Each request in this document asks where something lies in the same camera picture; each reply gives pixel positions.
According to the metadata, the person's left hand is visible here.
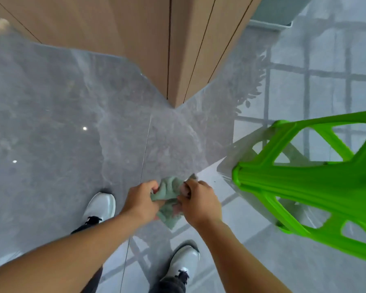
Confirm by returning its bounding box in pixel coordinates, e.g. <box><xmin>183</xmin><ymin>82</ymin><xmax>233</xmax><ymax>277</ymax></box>
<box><xmin>120</xmin><ymin>180</ymin><xmax>167</xmax><ymax>221</ymax></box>

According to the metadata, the person's right hand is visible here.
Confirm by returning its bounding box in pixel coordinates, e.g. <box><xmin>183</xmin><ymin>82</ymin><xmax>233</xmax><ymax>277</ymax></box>
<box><xmin>177</xmin><ymin>179</ymin><xmax>222</xmax><ymax>230</ymax></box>

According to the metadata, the green cleaning cloth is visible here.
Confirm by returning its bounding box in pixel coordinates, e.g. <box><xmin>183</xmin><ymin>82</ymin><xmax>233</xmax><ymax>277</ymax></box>
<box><xmin>150</xmin><ymin>173</ymin><xmax>199</xmax><ymax>230</ymax></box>

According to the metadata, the person's left forearm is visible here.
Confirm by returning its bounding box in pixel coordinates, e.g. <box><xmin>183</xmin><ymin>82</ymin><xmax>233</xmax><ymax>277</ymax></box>
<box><xmin>0</xmin><ymin>211</ymin><xmax>147</xmax><ymax>293</ymax></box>

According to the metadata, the person's right forearm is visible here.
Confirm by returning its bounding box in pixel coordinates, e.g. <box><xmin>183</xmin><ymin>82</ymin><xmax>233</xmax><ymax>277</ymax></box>
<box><xmin>197</xmin><ymin>221</ymin><xmax>293</xmax><ymax>293</ymax></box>

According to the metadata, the white right shoe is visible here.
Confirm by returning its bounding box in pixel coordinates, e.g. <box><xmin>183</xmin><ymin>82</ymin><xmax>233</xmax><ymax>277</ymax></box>
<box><xmin>164</xmin><ymin>245</ymin><xmax>200</xmax><ymax>282</ymax></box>

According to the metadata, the white shoe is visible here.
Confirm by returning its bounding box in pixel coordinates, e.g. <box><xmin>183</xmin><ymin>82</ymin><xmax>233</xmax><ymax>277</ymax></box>
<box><xmin>164</xmin><ymin>245</ymin><xmax>200</xmax><ymax>282</ymax></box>
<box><xmin>81</xmin><ymin>192</ymin><xmax>116</xmax><ymax>224</ymax></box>

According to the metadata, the white left shoe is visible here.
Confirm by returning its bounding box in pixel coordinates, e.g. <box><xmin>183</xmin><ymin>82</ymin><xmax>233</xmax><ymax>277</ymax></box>
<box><xmin>81</xmin><ymin>192</ymin><xmax>116</xmax><ymax>224</ymax></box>

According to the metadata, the dark left trouser leg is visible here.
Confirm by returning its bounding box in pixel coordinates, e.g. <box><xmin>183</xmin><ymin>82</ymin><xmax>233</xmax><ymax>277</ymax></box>
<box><xmin>71</xmin><ymin>216</ymin><xmax>103</xmax><ymax>235</ymax></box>

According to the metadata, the dark trouser leg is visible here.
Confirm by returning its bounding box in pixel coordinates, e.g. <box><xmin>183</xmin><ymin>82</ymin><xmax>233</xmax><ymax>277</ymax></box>
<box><xmin>71</xmin><ymin>216</ymin><xmax>103</xmax><ymax>235</ymax></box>
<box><xmin>149</xmin><ymin>270</ymin><xmax>190</xmax><ymax>293</ymax></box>

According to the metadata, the dark right trouser leg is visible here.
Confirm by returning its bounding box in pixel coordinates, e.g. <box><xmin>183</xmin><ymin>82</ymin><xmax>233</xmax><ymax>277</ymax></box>
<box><xmin>149</xmin><ymin>270</ymin><xmax>190</xmax><ymax>293</ymax></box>

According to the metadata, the green plastic stool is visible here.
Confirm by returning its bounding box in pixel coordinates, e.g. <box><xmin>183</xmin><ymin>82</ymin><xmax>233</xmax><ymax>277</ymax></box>
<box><xmin>232</xmin><ymin>110</ymin><xmax>366</xmax><ymax>266</ymax></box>

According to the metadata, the wooden cabinet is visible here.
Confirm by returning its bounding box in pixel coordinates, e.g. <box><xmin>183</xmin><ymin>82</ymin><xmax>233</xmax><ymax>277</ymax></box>
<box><xmin>0</xmin><ymin>0</ymin><xmax>264</xmax><ymax>108</ymax></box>

